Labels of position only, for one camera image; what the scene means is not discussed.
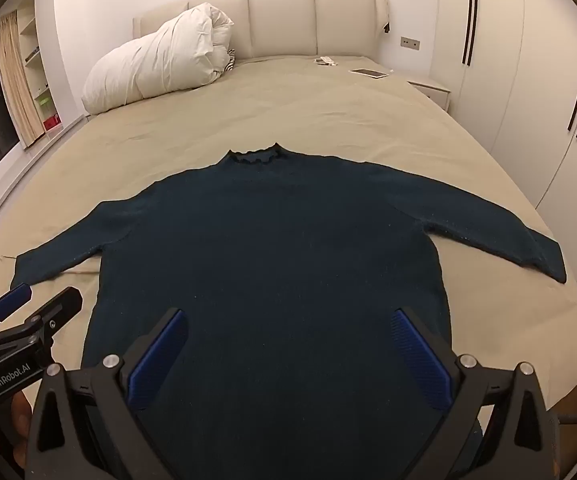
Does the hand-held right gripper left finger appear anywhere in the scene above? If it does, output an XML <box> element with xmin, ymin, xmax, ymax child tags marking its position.
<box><xmin>23</xmin><ymin>307</ymin><xmax>189</xmax><ymax>480</ymax></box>

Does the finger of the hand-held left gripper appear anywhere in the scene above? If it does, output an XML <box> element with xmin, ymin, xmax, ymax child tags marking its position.
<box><xmin>0</xmin><ymin>282</ymin><xmax>32</xmax><ymax>336</ymax></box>
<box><xmin>23</xmin><ymin>286</ymin><xmax>83</xmax><ymax>341</ymax></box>

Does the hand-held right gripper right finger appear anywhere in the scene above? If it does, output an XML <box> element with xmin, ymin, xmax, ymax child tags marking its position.
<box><xmin>391</xmin><ymin>305</ymin><xmax>562</xmax><ymax>480</ymax></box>

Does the dark teal towel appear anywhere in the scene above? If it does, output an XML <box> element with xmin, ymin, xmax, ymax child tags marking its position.
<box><xmin>11</xmin><ymin>142</ymin><xmax>568</xmax><ymax>480</ymax></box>

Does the person's left hand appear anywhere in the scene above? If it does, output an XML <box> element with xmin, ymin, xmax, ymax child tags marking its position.
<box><xmin>0</xmin><ymin>387</ymin><xmax>34</xmax><ymax>466</ymax></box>

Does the beige curtain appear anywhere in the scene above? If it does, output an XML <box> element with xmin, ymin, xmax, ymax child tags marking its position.
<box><xmin>0</xmin><ymin>10</ymin><xmax>44</xmax><ymax>148</ymax></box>

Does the white rolled duvet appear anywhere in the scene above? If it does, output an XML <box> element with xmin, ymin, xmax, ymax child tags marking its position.
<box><xmin>81</xmin><ymin>2</ymin><xmax>236</xmax><ymax>115</ymax></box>

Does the white nightstand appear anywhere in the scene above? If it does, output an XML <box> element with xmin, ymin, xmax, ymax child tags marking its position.
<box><xmin>407</xmin><ymin>77</ymin><xmax>452</xmax><ymax>111</ymax></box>

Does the bed with beige sheet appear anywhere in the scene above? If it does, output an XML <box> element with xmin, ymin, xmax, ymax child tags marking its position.
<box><xmin>0</xmin><ymin>55</ymin><xmax>577</xmax><ymax>461</ymax></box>

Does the white wardrobe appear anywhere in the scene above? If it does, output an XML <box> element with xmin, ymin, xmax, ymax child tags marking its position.
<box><xmin>449</xmin><ymin>0</ymin><xmax>577</xmax><ymax>291</ymax></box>

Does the white pillow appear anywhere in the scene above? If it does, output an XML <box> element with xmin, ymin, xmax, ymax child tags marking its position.
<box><xmin>133</xmin><ymin>0</ymin><xmax>388</xmax><ymax>61</ymax></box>

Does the white wall shelf unit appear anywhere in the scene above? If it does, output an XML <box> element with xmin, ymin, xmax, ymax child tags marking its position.
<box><xmin>18</xmin><ymin>0</ymin><xmax>64</xmax><ymax>133</ymax></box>

